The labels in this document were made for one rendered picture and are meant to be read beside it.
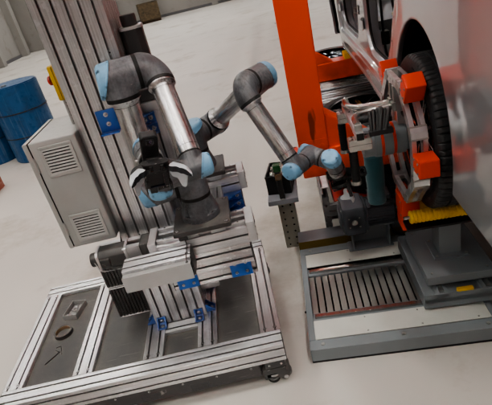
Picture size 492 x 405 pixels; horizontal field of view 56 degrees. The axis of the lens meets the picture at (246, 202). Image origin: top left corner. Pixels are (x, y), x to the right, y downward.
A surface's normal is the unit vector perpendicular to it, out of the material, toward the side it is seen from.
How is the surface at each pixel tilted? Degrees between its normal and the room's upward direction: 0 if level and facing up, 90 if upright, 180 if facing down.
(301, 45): 90
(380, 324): 0
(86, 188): 90
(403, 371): 0
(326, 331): 0
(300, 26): 90
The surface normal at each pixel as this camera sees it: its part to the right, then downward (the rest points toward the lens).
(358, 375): -0.21, -0.86
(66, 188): 0.08, 0.45
